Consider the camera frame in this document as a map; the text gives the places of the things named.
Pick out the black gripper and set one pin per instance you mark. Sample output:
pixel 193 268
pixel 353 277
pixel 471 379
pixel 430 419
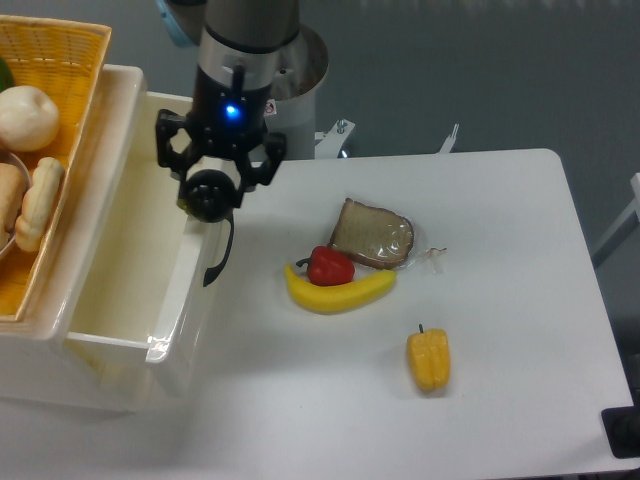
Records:
pixel 227 120

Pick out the dark purple mangosteen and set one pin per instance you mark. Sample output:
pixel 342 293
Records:
pixel 207 195

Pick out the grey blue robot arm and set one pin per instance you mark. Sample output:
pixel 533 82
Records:
pixel 229 34

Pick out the red bell pepper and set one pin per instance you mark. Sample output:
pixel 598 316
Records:
pixel 327 267

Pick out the yellow wicker basket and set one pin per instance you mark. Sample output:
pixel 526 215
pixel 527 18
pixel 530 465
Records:
pixel 64 59

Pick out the beige twisted bread roll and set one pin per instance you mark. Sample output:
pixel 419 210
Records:
pixel 37 204

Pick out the yellow banana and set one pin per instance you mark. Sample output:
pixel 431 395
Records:
pixel 340 298

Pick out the wrapped bread slice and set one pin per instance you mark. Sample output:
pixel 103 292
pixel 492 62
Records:
pixel 379 238

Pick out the white round bun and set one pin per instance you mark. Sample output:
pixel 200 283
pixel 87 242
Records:
pixel 30 120

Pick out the white open drawer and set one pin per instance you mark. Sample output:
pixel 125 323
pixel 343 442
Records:
pixel 143 307

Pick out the tan bread loaf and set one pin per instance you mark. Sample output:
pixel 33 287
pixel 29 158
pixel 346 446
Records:
pixel 13 187

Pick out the green vegetable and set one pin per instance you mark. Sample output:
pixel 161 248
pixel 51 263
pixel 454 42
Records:
pixel 6 77

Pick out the white drawer cabinet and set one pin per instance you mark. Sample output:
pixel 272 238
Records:
pixel 37 362

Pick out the yellow bell pepper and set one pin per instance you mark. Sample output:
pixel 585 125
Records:
pixel 428 357

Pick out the black device at table edge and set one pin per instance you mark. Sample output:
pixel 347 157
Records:
pixel 622 430

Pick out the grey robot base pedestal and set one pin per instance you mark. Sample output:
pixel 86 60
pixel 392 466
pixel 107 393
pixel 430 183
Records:
pixel 291 110

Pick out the black drawer handle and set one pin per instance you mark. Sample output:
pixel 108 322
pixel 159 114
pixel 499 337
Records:
pixel 211 274

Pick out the white frame at right edge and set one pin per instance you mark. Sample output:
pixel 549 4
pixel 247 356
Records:
pixel 619 230

